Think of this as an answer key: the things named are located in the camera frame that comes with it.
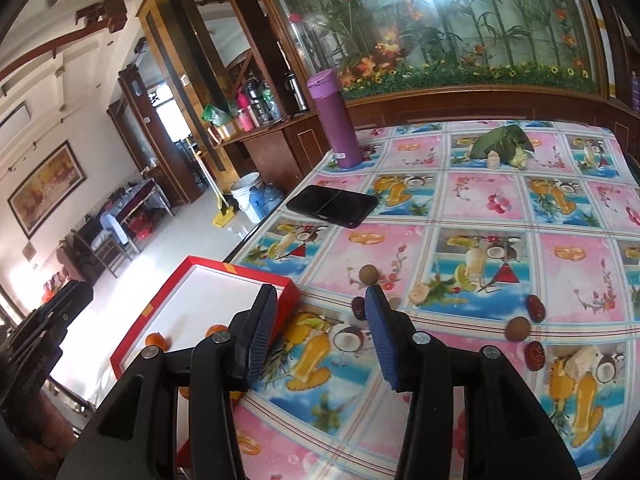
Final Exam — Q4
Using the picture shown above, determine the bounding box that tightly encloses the brown longan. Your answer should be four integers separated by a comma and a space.
358, 264, 381, 286
504, 316, 532, 342

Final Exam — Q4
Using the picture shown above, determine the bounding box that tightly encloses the orange tangerine right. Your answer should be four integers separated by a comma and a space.
205, 324, 228, 337

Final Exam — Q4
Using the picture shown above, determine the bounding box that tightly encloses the orange tangerine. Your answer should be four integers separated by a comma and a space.
205, 324, 228, 337
145, 333, 170, 352

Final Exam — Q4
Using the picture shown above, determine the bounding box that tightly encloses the dark red date left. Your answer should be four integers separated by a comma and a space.
350, 296, 367, 321

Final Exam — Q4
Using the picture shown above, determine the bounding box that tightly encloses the beige fruit chunk centre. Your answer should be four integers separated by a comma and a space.
408, 282, 431, 306

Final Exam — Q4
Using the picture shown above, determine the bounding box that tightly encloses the beige fruit chunk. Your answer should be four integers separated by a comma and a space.
408, 282, 431, 306
564, 346, 602, 382

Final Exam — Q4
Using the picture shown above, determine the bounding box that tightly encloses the red white shallow box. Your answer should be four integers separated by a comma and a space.
98, 257, 300, 479

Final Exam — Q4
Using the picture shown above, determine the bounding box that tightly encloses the orange tangerine left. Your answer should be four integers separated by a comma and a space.
145, 333, 170, 352

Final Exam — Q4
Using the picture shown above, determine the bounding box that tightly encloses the yellow mop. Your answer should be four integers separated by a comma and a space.
190, 146, 235, 229

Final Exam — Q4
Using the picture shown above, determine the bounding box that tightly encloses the black smartphone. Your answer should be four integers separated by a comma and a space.
285, 184, 378, 229

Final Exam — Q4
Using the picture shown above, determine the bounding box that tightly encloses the white plastic bucket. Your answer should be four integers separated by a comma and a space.
231, 171, 264, 224

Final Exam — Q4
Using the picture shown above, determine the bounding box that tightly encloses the colourful fruit print tablecloth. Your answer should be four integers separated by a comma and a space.
234, 120, 639, 479

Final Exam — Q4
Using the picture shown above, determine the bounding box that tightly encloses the beige fruit chunk right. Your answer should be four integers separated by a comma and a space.
564, 346, 602, 382

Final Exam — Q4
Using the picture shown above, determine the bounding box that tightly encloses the small beige chunk by vegetable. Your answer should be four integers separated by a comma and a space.
486, 151, 501, 170

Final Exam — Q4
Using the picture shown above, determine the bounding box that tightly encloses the green leafy vegetable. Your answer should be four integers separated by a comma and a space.
469, 125, 535, 169

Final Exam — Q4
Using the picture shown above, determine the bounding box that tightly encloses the purple thermos bottle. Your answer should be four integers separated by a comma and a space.
307, 70, 363, 169

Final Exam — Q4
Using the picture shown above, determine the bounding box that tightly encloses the aquarium with artificial plants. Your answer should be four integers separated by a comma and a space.
270, 0, 598, 100

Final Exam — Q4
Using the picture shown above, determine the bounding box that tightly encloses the wooden display cabinet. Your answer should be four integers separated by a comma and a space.
137, 0, 242, 193

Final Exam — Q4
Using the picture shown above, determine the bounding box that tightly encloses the framed wall painting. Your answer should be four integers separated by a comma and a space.
8, 141, 87, 240

